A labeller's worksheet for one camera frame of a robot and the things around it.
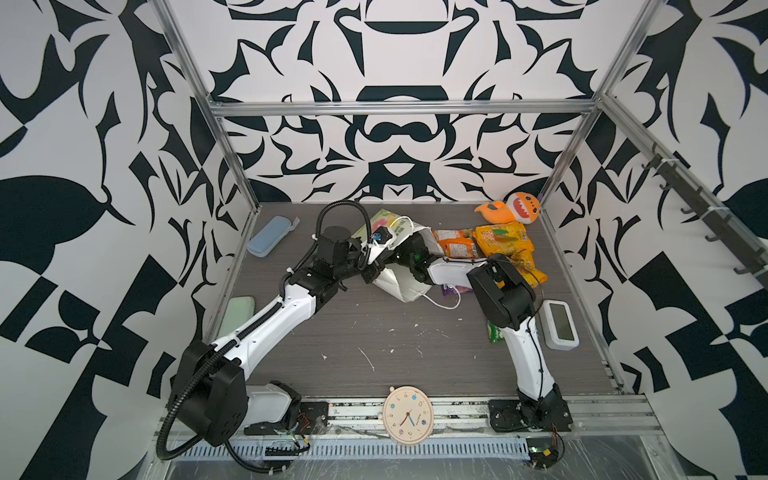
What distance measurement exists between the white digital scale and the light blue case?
88cm

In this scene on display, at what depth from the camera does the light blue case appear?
1050 mm

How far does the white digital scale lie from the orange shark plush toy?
32cm

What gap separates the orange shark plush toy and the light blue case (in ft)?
2.39

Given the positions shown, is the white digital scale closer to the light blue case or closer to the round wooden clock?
the round wooden clock

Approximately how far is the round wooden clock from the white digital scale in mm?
392

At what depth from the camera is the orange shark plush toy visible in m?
1.10

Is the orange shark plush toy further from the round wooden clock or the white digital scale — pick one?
the round wooden clock
